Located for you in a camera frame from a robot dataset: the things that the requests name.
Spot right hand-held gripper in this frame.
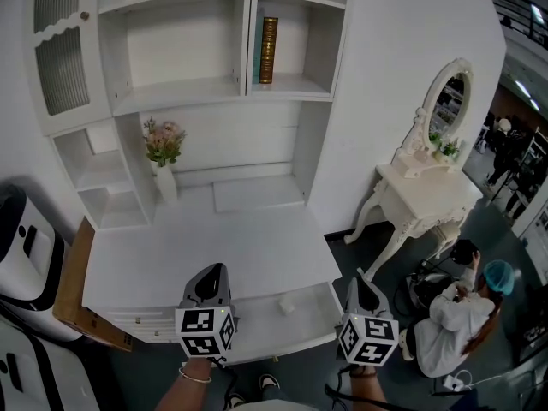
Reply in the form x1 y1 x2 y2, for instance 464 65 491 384
337 277 400 366

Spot white arched glass cabinet door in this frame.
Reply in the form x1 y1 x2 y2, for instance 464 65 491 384
23 0 113 135

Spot dark blue case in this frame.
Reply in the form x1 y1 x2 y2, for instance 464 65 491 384
444 390 480 411

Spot black equipment bag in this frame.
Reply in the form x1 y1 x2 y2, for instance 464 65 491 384
393 270 457 319

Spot white vase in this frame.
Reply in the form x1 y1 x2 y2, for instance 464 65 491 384
154 163 179 205

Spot white charger block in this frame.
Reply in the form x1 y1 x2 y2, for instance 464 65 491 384
443 369 473 392

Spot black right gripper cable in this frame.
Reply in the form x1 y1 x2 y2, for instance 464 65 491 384
324 364 389 404

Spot pink flower bouquet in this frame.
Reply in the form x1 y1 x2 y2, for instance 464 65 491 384
143 117 188 167

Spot black hand-held device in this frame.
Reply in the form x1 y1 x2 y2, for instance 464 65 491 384
452 239 481 267

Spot brown gold spine book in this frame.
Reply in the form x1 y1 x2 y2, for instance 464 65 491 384
253 15 279 85

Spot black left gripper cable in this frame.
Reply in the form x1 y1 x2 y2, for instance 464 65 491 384
209 355 241 411

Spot brown cardboard box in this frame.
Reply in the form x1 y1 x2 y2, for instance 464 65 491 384
51 216 134 354

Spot white desk with hutch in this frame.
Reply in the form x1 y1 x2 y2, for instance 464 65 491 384
23 0 352 345

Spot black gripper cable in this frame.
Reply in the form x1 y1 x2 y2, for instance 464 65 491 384
209 355 241 411
324 364 389 404

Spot white black wheeled robot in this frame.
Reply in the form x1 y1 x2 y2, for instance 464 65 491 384
0 338 104 411
0 184 85 344

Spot person's right forearm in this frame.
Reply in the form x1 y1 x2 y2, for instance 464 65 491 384
348 364 389 411

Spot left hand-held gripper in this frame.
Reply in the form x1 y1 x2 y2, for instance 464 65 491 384
174 262 238 360

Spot cream carved vanity table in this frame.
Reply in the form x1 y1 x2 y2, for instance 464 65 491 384
343 160 485 282

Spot cream oval framed mirror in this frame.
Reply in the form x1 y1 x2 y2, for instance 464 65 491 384
413 57 474 162

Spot black metal railing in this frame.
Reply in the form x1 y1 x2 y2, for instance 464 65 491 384
485 0 548 49

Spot person's blue jeans legs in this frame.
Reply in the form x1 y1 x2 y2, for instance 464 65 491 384
259 386 296 405

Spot small green potted plant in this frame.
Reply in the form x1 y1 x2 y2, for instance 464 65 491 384
429 133 462 160

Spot thin gold bracelet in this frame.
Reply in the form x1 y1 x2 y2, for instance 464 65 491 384
178 366 213 384

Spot person's left forearm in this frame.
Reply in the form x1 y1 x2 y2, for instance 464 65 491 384
153 357 215 411

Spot person's grey shirt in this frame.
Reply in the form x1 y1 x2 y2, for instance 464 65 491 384
229 402 320 411

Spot wide white desk drawer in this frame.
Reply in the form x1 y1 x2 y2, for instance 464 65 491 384
213 281 344 366

